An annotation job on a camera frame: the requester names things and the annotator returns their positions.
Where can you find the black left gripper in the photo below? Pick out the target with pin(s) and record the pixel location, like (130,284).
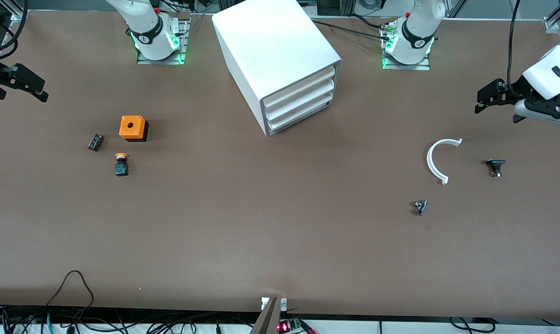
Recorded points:
(517,88)

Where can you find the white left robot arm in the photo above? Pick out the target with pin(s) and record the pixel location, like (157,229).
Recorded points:
(416,37)

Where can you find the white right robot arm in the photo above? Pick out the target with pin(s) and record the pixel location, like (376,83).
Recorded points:
(150,28)

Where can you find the yellow push button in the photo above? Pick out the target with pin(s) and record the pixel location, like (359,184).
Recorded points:
(121,164)

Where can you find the small black knob part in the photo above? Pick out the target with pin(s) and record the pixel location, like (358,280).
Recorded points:
(495,163)

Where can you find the small black contact block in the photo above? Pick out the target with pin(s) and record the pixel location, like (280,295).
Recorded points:
(95,142)

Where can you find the small metal fitting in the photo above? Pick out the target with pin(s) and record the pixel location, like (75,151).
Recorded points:
(420,206)

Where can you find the circuit board with red light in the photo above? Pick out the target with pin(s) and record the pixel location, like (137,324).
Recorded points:
(290,325)

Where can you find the white curved plastic bracket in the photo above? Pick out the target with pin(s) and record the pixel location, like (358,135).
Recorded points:
(431,162)

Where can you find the orange button enclosure box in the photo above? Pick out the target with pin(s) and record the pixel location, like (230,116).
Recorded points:
(132,126)

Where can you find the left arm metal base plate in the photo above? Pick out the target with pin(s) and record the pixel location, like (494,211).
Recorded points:
(391,65)

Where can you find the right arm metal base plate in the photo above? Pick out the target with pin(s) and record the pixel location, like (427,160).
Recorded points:
(183,41)

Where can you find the grey camera support bar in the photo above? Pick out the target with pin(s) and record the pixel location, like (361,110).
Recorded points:
(268,320)

